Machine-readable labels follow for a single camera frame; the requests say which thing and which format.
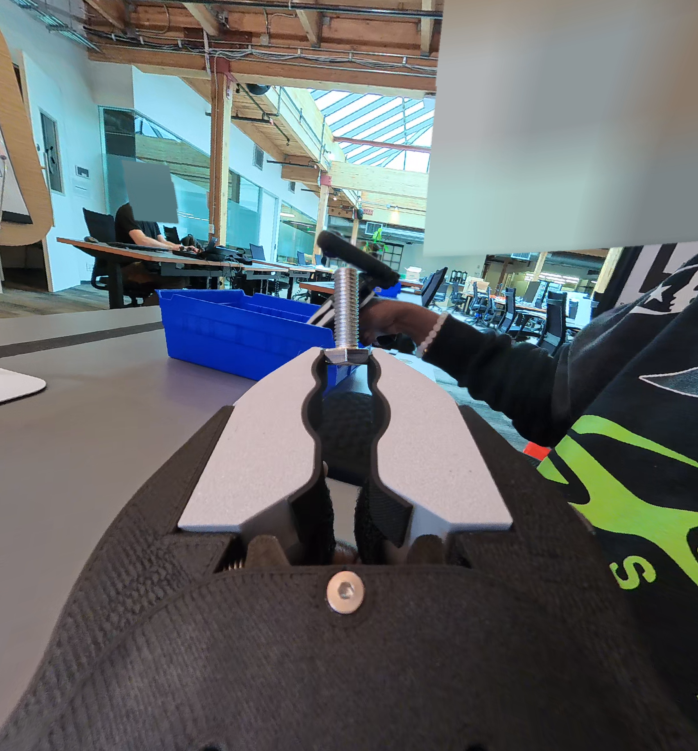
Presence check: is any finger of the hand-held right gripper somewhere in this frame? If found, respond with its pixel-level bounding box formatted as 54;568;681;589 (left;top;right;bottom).
305;286;380;329

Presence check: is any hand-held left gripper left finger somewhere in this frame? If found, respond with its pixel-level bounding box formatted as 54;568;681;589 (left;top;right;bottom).
176;346;326;564

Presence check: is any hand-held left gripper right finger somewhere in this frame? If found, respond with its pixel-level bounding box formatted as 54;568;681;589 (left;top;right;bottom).
372;347;514;565

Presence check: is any large steel bolt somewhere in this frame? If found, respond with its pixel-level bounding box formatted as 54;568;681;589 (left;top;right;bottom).
324;265;373;366

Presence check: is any person's right forearm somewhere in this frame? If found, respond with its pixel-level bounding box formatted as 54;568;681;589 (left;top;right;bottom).
422;314;596;447

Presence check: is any person's right hand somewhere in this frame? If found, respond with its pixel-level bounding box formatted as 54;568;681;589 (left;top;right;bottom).
357;299;446;356

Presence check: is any black foam pad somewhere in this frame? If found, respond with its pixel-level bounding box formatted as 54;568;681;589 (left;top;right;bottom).
322;392;385;485

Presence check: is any wooden office table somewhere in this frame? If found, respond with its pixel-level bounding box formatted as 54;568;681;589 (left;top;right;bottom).
57;236;291;309

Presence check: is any person's black printed shirt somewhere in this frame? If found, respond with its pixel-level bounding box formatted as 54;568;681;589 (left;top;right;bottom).
490;237;698;751

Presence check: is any black office chair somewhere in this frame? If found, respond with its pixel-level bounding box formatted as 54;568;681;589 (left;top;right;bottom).
82;208;121;294

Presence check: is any white document stand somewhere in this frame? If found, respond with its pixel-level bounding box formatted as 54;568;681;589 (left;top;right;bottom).
0;134;47;411

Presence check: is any white bead bracelet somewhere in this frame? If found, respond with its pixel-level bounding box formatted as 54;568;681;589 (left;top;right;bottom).
414;312;450;360

